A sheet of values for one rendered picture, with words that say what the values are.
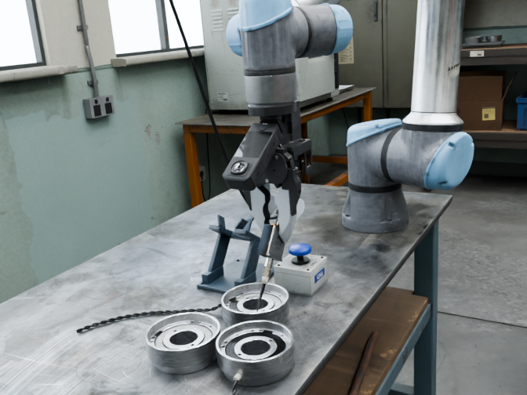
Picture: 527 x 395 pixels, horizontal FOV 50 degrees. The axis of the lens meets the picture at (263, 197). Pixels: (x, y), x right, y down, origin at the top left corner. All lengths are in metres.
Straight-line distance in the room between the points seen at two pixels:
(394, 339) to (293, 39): 0.76
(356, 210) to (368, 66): 3.46
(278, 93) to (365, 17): 3.86
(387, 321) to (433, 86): 0.58
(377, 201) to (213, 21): 2.16
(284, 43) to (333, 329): 0.42
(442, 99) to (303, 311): 0.49
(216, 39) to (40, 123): 1.12
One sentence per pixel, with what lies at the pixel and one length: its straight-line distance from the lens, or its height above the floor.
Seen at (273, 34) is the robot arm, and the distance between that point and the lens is 0.80.
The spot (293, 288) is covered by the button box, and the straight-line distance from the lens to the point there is 0.98.
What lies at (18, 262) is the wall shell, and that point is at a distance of 2.59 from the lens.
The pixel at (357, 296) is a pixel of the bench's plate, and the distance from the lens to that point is 0.97.
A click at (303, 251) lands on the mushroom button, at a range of 0.97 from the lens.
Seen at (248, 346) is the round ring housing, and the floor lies 0.82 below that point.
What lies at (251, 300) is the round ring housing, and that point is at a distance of 0.91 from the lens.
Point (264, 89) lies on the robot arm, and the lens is 0.80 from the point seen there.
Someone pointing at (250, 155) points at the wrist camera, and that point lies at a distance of 0.79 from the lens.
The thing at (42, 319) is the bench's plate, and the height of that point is 0.80.
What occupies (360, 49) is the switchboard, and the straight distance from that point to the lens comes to 4.67.
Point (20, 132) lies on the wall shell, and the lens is 2.54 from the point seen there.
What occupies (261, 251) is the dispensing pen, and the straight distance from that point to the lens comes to 0.85.
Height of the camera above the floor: 1.24
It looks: 17 degrees down
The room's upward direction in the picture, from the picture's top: 4 degrees counter-clockwise
